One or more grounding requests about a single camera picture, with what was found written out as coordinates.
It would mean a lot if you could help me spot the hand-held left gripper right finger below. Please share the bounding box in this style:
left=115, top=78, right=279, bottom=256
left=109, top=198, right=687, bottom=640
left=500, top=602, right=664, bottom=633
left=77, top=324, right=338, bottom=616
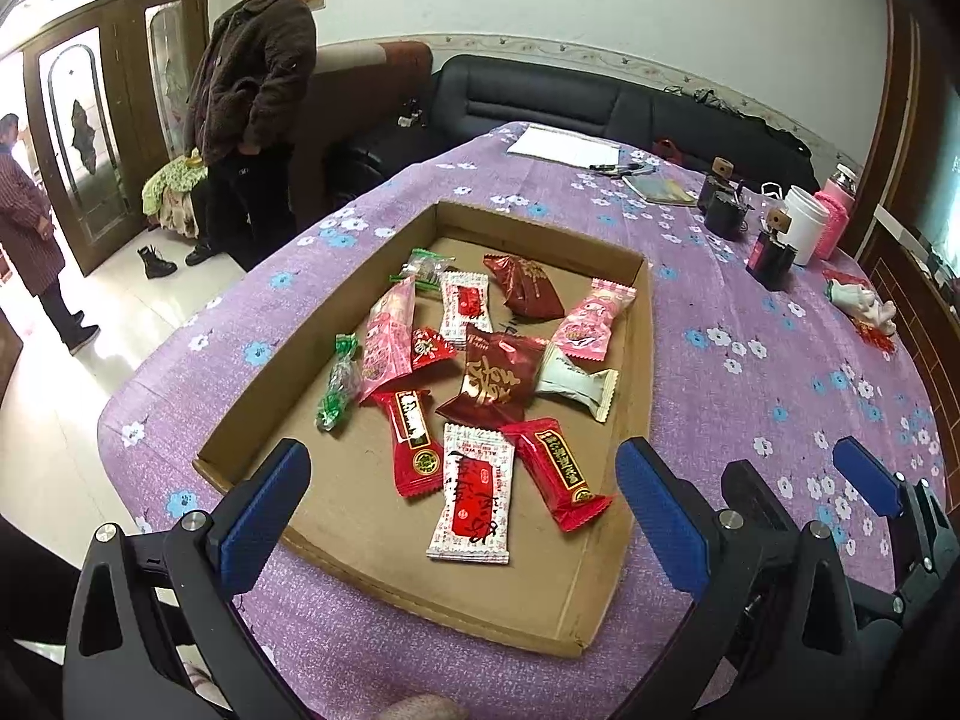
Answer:
left=615, top=439, right=863, bottom=720

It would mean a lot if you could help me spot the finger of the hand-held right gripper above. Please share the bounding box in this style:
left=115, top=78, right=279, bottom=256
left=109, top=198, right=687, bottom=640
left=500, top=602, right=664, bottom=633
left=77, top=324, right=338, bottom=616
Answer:
left=724, top=461, right=800, bottom=541
left=832, top=436, right=947, bottom=593

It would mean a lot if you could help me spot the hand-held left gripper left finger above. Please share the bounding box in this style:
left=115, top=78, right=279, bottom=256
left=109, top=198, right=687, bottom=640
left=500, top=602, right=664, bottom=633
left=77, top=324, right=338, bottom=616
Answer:
left=64, top=439, right=312, bottom=720

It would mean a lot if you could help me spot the shallow cardboard box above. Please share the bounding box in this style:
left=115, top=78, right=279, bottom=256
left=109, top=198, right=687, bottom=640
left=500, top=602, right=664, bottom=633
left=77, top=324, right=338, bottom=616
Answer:
left=193, top=200, right=653, bottom=657

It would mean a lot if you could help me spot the green candy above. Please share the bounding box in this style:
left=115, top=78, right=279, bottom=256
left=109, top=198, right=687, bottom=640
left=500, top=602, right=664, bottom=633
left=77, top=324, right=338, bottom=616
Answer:
left=315, top=332, right=362, bottom=432

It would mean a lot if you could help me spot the pale white snack packet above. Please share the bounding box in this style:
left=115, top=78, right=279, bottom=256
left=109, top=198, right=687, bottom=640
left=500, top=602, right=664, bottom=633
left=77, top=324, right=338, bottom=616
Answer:
left=534, top=343, right=620, bottom=421

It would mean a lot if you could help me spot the white red-label snack packet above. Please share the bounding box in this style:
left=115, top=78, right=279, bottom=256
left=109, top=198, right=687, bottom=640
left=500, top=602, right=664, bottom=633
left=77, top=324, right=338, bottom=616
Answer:
left=439, top=270, right=492, bottom=350
left=426, top=422, right=517, bottom=563

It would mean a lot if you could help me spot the pink snack packet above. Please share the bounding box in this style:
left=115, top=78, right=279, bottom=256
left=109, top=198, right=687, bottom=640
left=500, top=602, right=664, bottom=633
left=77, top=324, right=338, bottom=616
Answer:
left=358, top=275, right=417, bottom=404
left=553, top=277, right=637, bottom=361

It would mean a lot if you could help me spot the dark red snack packet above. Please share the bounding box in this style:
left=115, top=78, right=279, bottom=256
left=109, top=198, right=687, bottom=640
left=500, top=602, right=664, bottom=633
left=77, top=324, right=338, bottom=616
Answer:
left=435, top=326, right=548, bottom=428
left=482, top=253, right=566, bottom=321

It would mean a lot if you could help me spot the small red snack packet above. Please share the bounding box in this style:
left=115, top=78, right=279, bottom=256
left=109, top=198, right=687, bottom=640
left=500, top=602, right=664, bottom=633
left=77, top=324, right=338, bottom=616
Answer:
left=409, top=326, right=458, bottom=372

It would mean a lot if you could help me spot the green and white candy packet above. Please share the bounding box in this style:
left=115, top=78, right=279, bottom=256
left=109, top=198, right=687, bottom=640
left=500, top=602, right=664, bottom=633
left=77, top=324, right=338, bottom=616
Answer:
left=397, top=247, right=456, bottom=292

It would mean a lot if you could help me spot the purple floral tablecloth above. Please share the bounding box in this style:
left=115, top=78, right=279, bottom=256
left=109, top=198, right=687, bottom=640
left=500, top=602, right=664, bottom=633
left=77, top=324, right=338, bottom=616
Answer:
left=97, top=120, right=947, bottom=720

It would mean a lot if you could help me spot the red paper packet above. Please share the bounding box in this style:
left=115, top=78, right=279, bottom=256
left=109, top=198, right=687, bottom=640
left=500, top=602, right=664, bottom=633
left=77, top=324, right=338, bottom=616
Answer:
left=823, top=268, right=897, bottom=352

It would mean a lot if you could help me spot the white figurine toy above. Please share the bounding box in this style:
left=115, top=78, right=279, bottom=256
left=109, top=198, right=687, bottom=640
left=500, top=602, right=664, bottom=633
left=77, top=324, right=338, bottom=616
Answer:
left=825, top=279, right=897, bottom=335

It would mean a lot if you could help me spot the wooden cabinet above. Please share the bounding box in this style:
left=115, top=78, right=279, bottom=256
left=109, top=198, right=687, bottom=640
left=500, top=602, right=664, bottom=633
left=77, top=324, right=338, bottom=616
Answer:
left=859, top=210, right=960, bottom=458

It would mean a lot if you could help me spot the dark bottle with wooden stopper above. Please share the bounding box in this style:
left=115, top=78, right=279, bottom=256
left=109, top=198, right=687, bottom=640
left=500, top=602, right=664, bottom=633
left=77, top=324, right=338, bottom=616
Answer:
left=746, top=210, right=797, bottom=291

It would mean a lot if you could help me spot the white cup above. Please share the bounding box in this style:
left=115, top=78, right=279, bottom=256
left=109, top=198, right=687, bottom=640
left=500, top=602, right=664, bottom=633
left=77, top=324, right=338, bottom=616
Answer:
left=780, top=186, right=830, bottom=267

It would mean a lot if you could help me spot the pink thermos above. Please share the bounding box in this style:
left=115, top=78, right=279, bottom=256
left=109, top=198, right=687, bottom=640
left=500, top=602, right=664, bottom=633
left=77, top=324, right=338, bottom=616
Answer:
left=814, top=163, right=860, bottom=260

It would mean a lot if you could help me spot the black boot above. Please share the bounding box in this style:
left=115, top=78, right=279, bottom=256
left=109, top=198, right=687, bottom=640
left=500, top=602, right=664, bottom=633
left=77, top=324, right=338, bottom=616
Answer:
left=137, top=245, right=179, bottom=280

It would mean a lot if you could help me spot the black mug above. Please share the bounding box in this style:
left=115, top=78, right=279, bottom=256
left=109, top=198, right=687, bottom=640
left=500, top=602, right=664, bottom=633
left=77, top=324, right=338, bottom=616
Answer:
left=703, top=191, right=751, bottom=241

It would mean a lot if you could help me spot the patterned beige blanket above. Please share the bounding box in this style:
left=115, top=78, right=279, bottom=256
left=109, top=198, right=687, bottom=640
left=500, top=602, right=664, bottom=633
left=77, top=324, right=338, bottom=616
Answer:
left=154, top=187, right=200, bottom=237

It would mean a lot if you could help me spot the thin book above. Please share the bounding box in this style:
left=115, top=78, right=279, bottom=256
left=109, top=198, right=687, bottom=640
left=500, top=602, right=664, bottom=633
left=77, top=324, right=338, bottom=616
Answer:
left=624, top=174, right=698, bottom=207

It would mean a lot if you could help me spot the green floral cloth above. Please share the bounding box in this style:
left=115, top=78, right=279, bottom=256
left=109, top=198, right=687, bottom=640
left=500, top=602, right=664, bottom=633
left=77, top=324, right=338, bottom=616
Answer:
left=142, top=157, right=207, bottom=215

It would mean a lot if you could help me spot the white paper sheet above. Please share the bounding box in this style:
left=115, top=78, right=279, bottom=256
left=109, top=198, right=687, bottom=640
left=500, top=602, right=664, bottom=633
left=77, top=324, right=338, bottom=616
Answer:
left=506, top=126, right=622, bottom=168

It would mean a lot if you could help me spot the brown armchair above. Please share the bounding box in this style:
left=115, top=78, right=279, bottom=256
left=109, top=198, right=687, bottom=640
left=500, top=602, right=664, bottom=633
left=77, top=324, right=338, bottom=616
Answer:
left=289, top=41, right=434, bottom=230

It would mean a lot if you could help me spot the wooden glass-panel door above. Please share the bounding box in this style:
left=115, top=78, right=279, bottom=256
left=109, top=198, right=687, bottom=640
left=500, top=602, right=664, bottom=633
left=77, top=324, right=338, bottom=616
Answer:
left=0, top=0, right=211, bottom=275

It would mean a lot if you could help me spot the black leather sofa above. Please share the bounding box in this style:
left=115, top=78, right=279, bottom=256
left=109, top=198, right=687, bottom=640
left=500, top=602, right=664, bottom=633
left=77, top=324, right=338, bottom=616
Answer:
left=330, top=54, right=818, bottom=211

